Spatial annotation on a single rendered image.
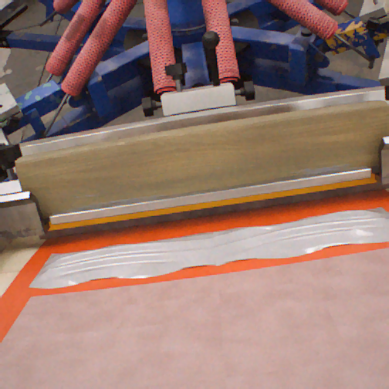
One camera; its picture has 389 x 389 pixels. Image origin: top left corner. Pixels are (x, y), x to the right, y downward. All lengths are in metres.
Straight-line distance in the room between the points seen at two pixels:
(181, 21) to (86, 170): 0.74
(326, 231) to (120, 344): 0.22
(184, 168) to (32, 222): 0.18
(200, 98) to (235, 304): 0.45
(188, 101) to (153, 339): 0.48
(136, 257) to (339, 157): 0.23
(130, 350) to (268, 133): 0.25
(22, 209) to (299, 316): 0.31
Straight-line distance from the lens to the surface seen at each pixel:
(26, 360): 0.31
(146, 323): 0.31
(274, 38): 1.11
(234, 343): 0.27
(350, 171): 0.44
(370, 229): 0.39
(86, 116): 1.13
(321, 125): 0.43
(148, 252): 0.39
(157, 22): 0.88
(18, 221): 0.47
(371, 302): 0.30
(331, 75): 1.14
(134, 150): 0.42
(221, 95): 0.70
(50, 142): 0.70
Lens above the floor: 1.58
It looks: 51 degrees down
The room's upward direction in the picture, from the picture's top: 13 degrees counter-clockwise
